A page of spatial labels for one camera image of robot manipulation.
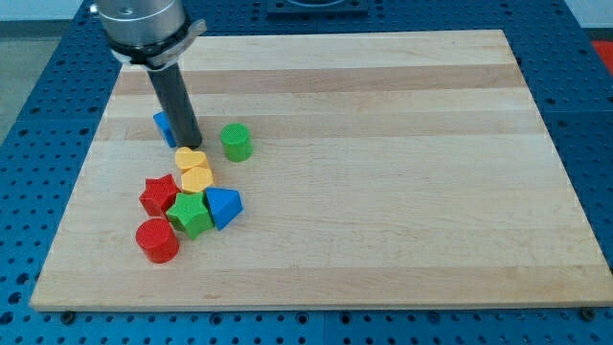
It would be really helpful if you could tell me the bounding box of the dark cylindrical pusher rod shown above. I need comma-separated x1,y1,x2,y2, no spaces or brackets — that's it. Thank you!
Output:
148,63,202,149

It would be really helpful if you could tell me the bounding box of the blue cube block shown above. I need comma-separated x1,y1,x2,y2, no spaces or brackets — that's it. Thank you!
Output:
153,111,176,148

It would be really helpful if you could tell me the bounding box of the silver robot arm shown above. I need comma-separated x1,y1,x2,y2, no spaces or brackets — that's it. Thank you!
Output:
90,0,207,148

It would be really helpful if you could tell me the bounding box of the yellow heart block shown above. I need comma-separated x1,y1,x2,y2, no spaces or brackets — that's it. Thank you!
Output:
174,147,210,173

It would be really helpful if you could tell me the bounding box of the green cylinder block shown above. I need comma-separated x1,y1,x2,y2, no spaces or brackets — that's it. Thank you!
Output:
220,123,253,162

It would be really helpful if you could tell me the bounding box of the yellow pentagon block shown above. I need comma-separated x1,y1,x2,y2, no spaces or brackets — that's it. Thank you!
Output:
181,167,215,194

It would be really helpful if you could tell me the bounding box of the red star block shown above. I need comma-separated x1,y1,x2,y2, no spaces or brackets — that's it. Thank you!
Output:
139,174,180,219

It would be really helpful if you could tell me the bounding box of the black mounting plate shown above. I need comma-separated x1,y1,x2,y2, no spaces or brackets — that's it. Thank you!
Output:
265,0,369,17

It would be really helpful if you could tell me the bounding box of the green star block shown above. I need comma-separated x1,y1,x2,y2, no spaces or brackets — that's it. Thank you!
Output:
166,192,215,241

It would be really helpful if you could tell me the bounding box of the blue triangular prism block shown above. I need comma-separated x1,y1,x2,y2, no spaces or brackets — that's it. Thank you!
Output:
205,187,243,230

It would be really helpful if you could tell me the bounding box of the red cylinder block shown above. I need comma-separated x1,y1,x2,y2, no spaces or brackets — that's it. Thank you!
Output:
135,218,180,264

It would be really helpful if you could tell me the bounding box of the wooden board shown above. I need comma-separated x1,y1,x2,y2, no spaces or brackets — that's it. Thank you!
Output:
31,30,612,311

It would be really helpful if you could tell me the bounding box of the black bolt left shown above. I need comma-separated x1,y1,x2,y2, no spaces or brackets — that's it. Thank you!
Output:
59,310,76,325

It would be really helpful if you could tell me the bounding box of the black bolt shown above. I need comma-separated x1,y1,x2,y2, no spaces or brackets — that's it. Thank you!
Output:
59,310,76,325
579,308,597,322

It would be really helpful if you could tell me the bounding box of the black bolt right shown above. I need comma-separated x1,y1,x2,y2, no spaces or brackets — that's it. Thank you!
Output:
579,308,597,322

